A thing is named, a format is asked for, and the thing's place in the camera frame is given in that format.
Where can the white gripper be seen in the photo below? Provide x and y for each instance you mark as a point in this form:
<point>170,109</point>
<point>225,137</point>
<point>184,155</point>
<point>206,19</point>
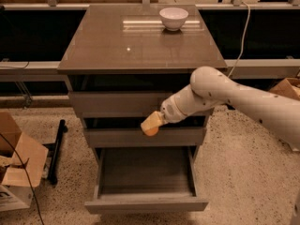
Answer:
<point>169,111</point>

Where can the grey drawer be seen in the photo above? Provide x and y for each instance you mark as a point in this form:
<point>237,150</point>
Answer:
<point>145,180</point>
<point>134,137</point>
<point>135,104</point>

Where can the grey drawer cabinet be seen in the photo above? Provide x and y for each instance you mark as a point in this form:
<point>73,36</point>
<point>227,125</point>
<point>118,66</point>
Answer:
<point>128,49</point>

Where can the white ceramic bowl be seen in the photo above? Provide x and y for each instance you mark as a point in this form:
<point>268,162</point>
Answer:
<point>173,18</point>

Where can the orange fruit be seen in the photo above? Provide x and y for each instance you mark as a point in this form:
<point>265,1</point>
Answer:
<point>151,132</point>

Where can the grey middle drawer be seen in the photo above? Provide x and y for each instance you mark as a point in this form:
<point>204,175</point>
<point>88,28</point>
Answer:
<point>134,137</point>

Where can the grey top drawer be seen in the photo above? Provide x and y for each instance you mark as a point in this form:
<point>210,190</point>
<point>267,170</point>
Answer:
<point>135,104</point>

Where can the grey bottom drawer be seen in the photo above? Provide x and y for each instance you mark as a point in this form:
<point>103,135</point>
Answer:
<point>145,180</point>

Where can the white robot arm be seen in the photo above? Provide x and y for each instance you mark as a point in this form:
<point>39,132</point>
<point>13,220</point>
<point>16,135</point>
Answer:
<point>208,87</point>

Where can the open cardboard box left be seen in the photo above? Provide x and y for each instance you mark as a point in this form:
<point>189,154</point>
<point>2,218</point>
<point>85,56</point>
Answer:
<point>22,165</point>

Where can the cardboard box right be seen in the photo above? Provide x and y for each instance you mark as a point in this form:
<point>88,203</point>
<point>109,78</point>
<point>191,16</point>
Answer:
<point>289,88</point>

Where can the black metal stand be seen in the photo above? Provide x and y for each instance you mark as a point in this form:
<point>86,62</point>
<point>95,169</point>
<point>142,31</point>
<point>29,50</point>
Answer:
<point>54,150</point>

